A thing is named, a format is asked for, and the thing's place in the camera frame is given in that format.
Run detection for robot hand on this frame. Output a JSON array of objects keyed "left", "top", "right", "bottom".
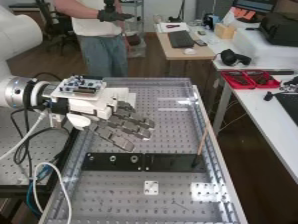
[{"left": 51, "top": 75, "right": 157, "bottom": 153}]

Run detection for black metal bar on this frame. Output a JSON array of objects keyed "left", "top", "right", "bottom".
[{"left": 43, "top": 127, "right": 83, "bottom": 195}]

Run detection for wooden desk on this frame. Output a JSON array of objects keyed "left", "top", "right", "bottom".
[{"left": 155, "top": 30, "right": 220, "bottom": 81}]

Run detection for person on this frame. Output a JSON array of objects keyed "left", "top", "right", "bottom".
[{"left": 52, "top": 0, "right": 137, "bottom": 78}]

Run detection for black office chair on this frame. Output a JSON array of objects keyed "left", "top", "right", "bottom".
[{"left": 35, "top": 0, "right": 80, "bottom": 52}]

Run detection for black plate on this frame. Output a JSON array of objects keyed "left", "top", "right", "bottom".
[{"left": 83, "top": 152, "right": 209, "bottom": 174}]

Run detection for thin stick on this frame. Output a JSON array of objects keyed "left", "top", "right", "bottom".
[{"left": 196, "top": 114, "right": 212, "bottom": 168}]

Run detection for metal shelf rack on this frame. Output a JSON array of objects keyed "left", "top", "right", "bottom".
[{"left": 116, "top": 0, "right": 148, "bottom": 60}]

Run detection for small white box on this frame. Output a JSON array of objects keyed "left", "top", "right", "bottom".
[{"left": 143, "top": 180, "right": 160, "bottom": 196}]

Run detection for red tray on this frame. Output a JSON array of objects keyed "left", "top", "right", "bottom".
[
  {"left": 244, "top": 68, "right": 282, "bottom": 89},
  {"left": 220, "top": 69, "right": 258, "bottom": 90}
]

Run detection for black headphones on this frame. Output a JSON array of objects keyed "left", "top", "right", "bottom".
[{"left": 220, "top": 48, "right": 253, "bottom": 67}]

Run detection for small cardboard box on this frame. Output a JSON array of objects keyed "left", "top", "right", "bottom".
[{"left": 213, "top": 22, "right": 237, "bottom": 40}]

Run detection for clear box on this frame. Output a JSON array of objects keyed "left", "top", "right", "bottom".
[{"left": 39, "top": 77, "right": 250, "bottom": 224}]

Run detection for white desk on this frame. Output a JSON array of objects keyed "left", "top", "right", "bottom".
[{"left": 190, "top": 23, "right": 298, "bottom": 185}]

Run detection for dark screen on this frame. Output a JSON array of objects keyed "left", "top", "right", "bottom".
[{"left": 232, "top": 0, "right": 280, "bottom": 13}]

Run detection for black bag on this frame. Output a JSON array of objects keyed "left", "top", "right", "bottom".
[{"left": 258, "top": 12, "right": 298, "bottom": 47}]

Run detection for black cable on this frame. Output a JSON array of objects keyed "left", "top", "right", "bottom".
[
  {"left": 10, "top": 107, "right": 72, "bottom": 167},
  {"left": 31, "top": 71, "right": 64, "bottom": 83}
]

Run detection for white cable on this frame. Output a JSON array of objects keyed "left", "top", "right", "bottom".
[
  {"left": 0, "top": 109, "right": 49, "bottom": 161},
  {"left": 32, "top": 162, "right": 73, "bottom": 224}
]

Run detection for blue cable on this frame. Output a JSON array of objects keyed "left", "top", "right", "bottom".
[{"left": 27, "top": 165, "right": 51, "bottom": 215}]

